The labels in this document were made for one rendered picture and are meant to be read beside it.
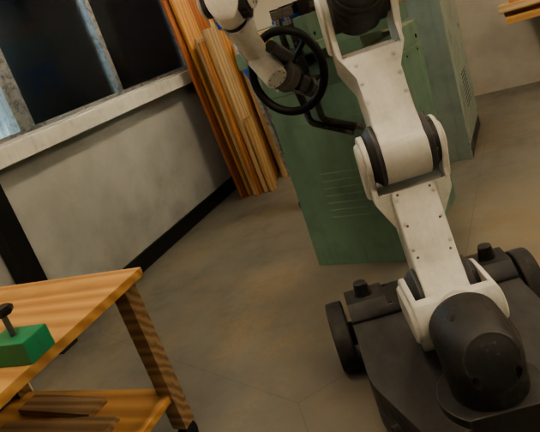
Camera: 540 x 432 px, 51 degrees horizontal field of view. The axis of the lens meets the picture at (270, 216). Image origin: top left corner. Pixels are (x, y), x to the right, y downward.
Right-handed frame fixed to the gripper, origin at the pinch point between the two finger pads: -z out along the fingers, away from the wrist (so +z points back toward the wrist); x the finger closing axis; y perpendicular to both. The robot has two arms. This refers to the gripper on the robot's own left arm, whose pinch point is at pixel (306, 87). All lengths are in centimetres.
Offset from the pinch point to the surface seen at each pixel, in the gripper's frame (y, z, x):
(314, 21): 22.4, -9.5, -13.1
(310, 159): -20.7, -36.7, -12.2
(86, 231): -90, -25, -106
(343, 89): 5.9, -25.5, -2.9
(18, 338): -70, 82, 13
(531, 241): -20, -69, 65
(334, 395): -77, 5, 48
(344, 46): 18.6, -18.5, -4.3
